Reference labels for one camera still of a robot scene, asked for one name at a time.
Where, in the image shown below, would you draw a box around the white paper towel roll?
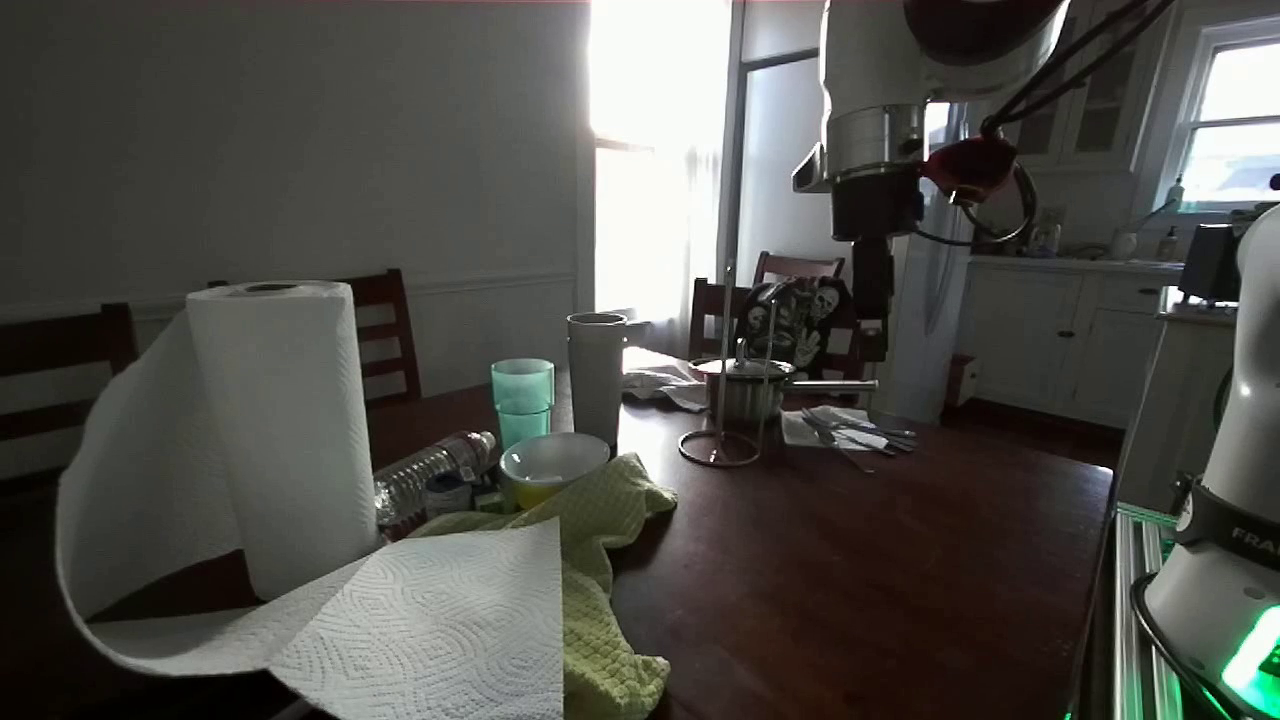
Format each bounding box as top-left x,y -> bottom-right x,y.
51,278 -> 572,720

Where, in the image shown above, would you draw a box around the long black cable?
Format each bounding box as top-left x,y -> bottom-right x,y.
981,0 -> 1181,139

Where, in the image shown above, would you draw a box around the black countertop appliance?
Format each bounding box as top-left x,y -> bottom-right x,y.
1174,216 -> 1247,303

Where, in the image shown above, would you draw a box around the bright room window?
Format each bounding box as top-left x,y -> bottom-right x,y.
582,0 -> 736,329

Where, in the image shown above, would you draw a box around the black patterned jacket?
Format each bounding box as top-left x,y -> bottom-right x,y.
736,278 -> 864,380

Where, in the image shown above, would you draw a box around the robot base mount platform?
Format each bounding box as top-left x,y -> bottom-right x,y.
1091,496 -> 1192,720

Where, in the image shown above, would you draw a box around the wrist camera with red mount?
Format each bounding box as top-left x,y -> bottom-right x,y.
924,135 -> 1041,256

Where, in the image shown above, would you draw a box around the dark wooden slat chair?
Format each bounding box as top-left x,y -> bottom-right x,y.
0,300 -> 144,453
202,267 -> 428,414

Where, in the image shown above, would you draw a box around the wooden chair with jacket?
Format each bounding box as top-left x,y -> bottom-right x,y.
747,249 -> 872,383

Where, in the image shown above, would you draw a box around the clear plastic water bottle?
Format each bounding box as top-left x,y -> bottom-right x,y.
373,430 -> 502,538

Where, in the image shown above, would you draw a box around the yellow-green cloth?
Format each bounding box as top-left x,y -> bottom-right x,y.
394,453 -> 679,720

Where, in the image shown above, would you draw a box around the tall white cup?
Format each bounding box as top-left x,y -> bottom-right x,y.
565,308 -> 630,456

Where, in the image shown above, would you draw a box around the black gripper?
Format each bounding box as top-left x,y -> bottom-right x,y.
827,170 -> 929,326

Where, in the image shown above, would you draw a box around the tall white bin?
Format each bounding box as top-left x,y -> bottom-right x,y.
875,232 -> 981,430

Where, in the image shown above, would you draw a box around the green plastic cup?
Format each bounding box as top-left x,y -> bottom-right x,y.
489,353 -> 561,453

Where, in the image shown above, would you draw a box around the kitchen window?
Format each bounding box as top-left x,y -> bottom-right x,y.
1169,12 -> 1280,216

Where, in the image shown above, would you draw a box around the white kitchen cabinets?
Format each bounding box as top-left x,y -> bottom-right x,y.
957,254 -> 1192,432

